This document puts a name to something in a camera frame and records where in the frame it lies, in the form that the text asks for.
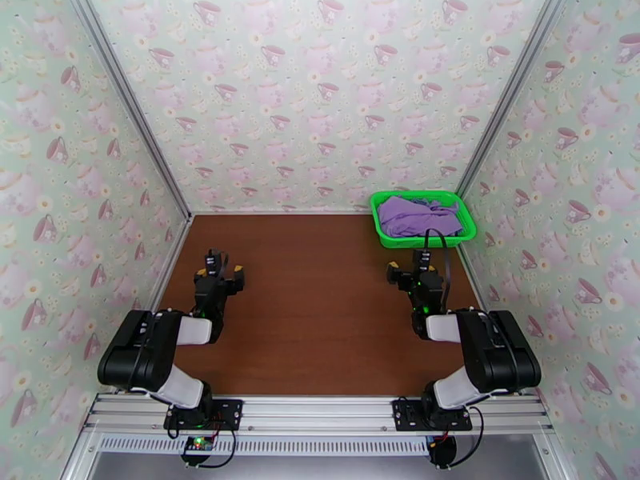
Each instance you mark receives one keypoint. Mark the green plastic laundry basket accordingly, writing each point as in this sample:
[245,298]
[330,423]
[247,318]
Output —
[387,238]

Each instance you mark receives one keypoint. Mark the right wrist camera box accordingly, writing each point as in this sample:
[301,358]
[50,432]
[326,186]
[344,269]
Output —
[422,261]

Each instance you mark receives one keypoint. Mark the black round controller housing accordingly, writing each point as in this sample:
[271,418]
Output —
[442,451]

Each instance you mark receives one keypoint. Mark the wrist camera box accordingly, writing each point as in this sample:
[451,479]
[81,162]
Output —
[422,261]
[216,261]

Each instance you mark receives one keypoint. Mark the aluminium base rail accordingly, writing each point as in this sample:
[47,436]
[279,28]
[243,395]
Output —
[320,408]

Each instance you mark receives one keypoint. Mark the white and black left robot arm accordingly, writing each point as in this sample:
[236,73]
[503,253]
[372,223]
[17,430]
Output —
[145,351]

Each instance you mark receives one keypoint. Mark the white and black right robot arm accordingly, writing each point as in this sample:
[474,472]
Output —
[495,351]

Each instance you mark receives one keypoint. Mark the controller board with green light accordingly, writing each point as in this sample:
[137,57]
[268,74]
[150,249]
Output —
[199,445]

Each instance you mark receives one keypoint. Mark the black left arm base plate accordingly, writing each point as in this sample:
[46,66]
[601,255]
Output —
[227,413]

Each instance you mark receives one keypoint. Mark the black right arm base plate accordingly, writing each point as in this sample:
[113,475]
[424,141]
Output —
[407,416]

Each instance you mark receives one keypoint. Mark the aluminium side rail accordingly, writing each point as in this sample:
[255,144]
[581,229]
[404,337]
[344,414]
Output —
[172,263]
[472,278]

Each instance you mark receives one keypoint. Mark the purple T-shirt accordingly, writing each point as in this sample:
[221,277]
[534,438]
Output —
[415,218]

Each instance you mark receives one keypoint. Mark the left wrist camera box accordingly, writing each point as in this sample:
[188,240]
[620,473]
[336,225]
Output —
[216,261]

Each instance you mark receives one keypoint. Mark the aluminium corner post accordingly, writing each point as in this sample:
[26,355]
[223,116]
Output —
[130,103]
[510,93]

